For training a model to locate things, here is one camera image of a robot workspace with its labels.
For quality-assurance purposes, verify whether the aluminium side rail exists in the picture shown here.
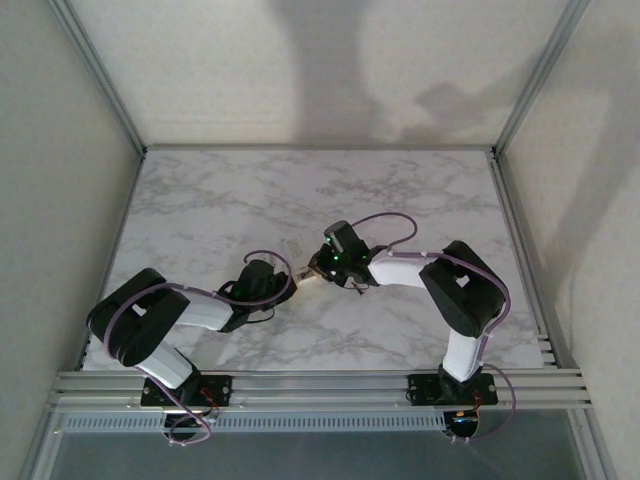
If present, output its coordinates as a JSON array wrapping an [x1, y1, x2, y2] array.
[[74, 149, 147, 371], [488, 149, 559, 369]]

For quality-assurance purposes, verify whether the wide slotted aluminium rail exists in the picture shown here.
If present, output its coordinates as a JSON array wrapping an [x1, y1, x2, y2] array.
[[47, 368, 594, 412]]

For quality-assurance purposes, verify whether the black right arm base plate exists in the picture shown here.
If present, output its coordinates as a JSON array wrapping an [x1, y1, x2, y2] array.
[[407, 372, 497, 405]]

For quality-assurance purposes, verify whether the grey slotted cable duct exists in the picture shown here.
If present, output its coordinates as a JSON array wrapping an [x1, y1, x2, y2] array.
[[64, 412, 446, 434]]

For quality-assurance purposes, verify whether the aluminium frame beam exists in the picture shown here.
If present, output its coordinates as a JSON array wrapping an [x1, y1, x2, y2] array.
[[142, 143, 499, 154]]

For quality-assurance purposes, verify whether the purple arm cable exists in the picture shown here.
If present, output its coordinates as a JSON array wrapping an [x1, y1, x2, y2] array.
[[102, 249, 295, 448], [349, 213, 519, 444]]

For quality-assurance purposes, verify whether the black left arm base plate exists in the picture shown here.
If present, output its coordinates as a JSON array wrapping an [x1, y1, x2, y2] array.
[[141, 374, 235, 407]]

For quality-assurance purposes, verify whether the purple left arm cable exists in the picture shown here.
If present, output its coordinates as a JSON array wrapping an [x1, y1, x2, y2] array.
[[102, 249, 295, 448]]

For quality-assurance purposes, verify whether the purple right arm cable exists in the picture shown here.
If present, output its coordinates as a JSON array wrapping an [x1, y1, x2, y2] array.
[[349, 213, 519, 444]]

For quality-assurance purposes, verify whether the aluminium frame post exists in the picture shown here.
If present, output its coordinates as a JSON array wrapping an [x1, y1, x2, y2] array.
[[492, 0, 591, 156], [569, 408, 619, 480], [47, 0, 147, 156], [19, 407, 69, 480]]

